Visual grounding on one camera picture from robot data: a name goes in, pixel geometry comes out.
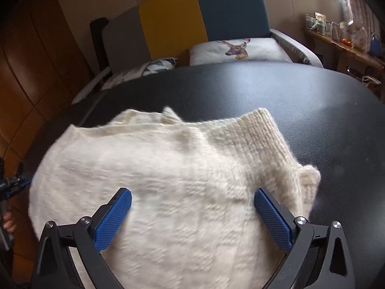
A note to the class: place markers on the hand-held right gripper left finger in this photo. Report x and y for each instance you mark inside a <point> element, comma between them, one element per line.
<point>112,219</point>

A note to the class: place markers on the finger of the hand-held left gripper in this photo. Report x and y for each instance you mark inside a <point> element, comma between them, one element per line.
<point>25,179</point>

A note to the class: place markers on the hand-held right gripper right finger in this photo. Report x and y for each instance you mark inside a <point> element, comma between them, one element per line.
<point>273,219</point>

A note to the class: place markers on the cream knit sweater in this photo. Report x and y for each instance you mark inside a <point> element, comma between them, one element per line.
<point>180,186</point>

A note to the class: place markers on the person's left hand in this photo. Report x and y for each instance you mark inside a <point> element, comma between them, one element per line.
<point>9,222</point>

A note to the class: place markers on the geometric print pillow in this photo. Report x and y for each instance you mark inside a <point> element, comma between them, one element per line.
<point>150,66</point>

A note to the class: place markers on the deer print pillow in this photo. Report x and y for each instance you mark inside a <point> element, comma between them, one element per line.
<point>258,51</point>

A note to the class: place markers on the wooden desk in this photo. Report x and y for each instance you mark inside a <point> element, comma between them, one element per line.
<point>346,57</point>

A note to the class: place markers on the glass jar with oranges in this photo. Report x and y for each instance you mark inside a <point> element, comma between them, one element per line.
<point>349,36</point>

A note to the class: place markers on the group of glass jars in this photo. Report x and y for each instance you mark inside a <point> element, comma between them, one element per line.
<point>318,25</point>

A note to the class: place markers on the grey yellow blue sofa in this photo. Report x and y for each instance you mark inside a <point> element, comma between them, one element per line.
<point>174,24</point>

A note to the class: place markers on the patterned curtain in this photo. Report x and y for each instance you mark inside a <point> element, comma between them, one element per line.
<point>358,3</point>

